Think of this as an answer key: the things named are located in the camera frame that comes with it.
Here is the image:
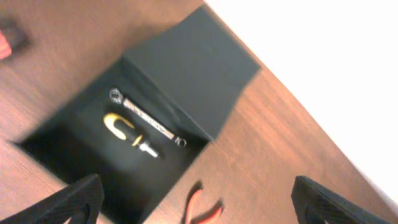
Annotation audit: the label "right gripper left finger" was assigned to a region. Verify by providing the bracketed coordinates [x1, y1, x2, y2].
[1, 174, 104, 224]

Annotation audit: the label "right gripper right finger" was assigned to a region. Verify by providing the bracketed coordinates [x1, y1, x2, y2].
[291, 175, 391, 224]

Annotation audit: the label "yellow black screwdriver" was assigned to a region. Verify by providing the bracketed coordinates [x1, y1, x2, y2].
[103, 113, 160, 158]

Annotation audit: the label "small red cutting pliers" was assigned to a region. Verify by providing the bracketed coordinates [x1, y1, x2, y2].
[180, 180, 224, 224]

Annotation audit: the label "silver combination wrench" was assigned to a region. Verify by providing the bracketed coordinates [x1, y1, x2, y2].
[109, 88, 187, 147]

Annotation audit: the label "orange black needle-nose pliers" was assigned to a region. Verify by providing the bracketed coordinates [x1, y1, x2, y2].
[0, 30, 12, 60]

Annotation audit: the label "black open box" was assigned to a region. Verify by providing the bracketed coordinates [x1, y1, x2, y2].
[20, 6, 259, 223]

